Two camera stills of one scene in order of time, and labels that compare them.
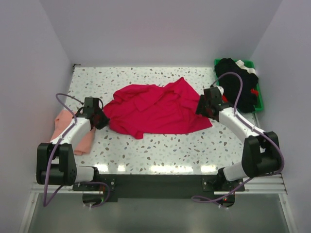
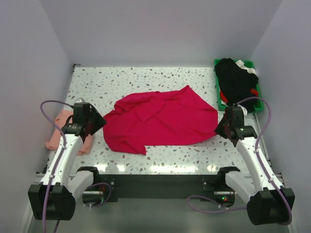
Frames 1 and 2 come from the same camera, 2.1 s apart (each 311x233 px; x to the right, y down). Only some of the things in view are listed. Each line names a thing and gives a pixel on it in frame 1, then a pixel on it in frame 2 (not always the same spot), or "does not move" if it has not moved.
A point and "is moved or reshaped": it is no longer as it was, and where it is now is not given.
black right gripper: x=200 y=109 -> x=218 y=129
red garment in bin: x=253 y=91 does not move
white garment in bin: x=250 y=70 does not move
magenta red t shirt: x=139 y=109 is moved or reshaped
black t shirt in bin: x=230 y=83 does not move
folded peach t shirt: x=62 y=118 does not move
